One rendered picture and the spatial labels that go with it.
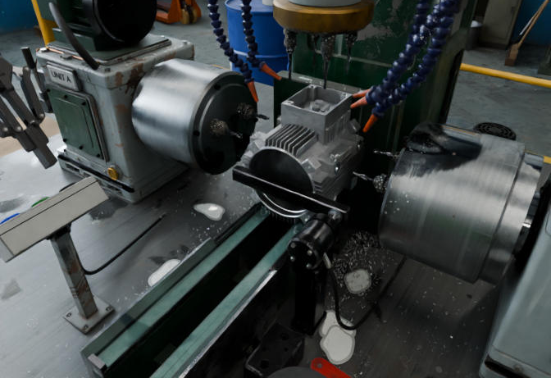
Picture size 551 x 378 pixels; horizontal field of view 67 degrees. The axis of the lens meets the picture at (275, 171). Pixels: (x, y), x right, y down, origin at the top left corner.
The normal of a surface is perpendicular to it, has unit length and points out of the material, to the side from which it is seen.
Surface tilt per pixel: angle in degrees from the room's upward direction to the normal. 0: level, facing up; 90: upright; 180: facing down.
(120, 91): 90
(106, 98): 90
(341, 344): 0
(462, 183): 43
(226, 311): 0
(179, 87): 36
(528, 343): 90
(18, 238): 50
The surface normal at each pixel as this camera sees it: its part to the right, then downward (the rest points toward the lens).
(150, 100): -0.45, -0.11
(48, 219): 0.64, -0.29
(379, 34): -0.55, 0.46
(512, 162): -0.16, -0.66
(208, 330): 0.00, -0.83
